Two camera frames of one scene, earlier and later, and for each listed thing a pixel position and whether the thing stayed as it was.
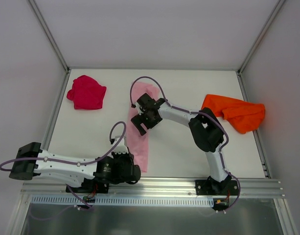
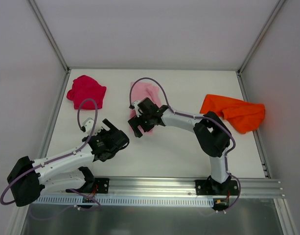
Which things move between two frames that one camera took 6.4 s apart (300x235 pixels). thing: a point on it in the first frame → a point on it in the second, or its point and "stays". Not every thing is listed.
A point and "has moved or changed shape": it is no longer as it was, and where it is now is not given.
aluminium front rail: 153,187 stays
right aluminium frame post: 277,9 stays
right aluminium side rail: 256,134 stays
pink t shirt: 138,143 has moved or changed shape
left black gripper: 134,172 → 116,134
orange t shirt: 244,116 stays
